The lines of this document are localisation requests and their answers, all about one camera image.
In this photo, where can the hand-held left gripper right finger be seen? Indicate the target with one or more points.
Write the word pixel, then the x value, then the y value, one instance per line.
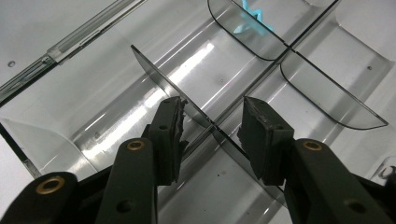
pixel 264 140

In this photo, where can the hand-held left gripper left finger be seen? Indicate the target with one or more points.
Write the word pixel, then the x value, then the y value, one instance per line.
pixel 166 140

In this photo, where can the clear plastic compartment box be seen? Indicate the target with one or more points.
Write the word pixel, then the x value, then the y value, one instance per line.
pixel 218 77

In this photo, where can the teal star hair clip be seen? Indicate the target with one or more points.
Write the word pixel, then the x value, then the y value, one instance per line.
pixel 253 18

